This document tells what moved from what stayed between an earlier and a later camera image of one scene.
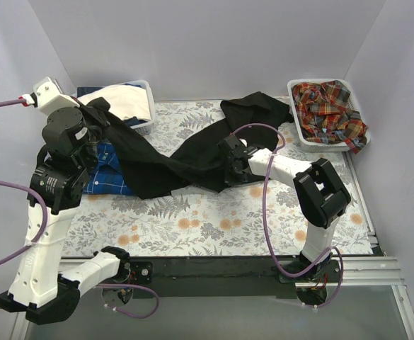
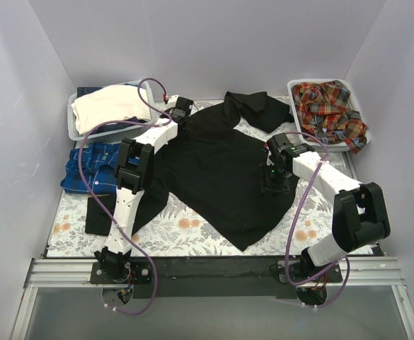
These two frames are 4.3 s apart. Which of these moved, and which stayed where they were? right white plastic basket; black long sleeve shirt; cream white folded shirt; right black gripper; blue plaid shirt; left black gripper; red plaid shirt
Moved: left black gripper; black long sleeve shirt; right black gripper
Stayed: cream white folded shirt; blue plaid shirt; red plaid shirt; right white plastic basket
